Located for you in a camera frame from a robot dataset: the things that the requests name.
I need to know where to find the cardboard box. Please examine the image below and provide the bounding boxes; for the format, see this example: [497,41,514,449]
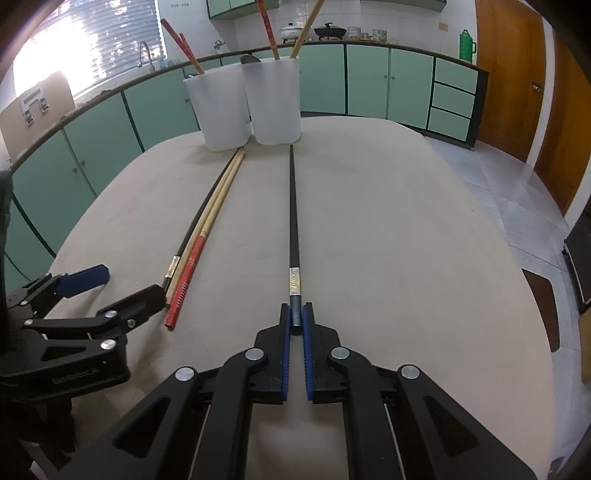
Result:
[0,70,76,160]

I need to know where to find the black glass-front cabinet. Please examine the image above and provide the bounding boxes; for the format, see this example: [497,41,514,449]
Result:
[563,217,591,315]

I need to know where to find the black chopstick with silver band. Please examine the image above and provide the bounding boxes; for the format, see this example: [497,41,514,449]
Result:
[161,147,243,291]
[287,144,303,335]

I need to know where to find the white two-compartment utensil holder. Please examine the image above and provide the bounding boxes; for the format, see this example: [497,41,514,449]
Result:
[183,56,303,152]

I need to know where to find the wooden door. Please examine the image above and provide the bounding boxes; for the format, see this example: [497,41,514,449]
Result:
[475,0,555,162]
[534,14,591,217]

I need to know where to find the green thermos flask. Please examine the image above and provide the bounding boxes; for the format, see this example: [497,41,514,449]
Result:
[458,29,477,62]

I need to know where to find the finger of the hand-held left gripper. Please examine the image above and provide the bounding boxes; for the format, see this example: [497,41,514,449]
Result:
[7,264,110,324]
[23,284,167,352]

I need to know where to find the black wok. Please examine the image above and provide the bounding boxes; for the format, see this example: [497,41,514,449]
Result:
[314,22,347,40]

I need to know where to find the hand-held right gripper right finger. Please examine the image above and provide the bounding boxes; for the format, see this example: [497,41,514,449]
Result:
[301,302,536,480]

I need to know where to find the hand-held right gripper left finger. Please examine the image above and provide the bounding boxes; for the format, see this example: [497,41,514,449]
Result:
[55,302,293,480]

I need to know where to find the window with white blinds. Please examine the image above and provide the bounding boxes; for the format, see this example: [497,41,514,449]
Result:
[14,0,164,100]

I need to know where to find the tan wooden board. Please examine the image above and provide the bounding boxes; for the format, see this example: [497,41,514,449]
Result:
[577,307,591,370]

